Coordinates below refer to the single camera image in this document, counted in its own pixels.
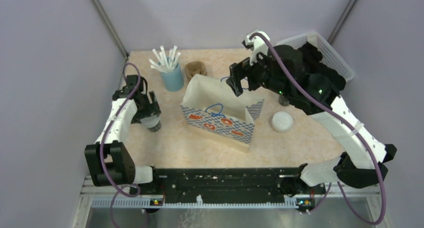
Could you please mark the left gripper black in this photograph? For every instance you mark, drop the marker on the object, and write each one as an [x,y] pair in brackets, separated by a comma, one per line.
[152,108]

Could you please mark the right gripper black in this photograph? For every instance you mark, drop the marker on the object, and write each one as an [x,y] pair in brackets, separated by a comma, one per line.
[242,69]

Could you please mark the checkered paper takeout bag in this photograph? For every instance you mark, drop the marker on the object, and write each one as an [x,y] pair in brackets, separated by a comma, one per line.
[211,109]

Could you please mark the stack of black cups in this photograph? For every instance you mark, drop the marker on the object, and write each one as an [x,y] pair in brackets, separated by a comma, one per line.
[283,101]

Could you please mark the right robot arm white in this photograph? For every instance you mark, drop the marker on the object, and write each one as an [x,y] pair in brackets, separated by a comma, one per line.
[313,87]

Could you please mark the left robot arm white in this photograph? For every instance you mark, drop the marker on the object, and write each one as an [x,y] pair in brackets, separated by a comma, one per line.
[108,155]

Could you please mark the blue straw holder cup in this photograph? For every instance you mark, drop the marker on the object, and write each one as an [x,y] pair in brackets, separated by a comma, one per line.
[173,81]

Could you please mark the white wrapped straws bundle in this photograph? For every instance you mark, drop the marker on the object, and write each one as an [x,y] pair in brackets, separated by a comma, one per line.
[166,62]

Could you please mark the cardboard cup carrier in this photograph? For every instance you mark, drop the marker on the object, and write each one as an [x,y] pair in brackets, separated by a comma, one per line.
[193,68]

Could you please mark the stack of white lids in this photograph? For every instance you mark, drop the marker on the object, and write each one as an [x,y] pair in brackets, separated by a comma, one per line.
[282,121]

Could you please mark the black cloth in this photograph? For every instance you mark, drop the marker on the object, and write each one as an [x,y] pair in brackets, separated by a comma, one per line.
[312,60]

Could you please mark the white plastic basket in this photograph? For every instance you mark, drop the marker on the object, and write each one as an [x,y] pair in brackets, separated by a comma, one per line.
[330,56]

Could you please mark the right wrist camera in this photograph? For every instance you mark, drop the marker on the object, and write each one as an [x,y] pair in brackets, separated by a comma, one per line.
[256,45]

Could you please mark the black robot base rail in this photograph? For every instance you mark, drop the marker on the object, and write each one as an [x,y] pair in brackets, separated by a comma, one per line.
[227,186]

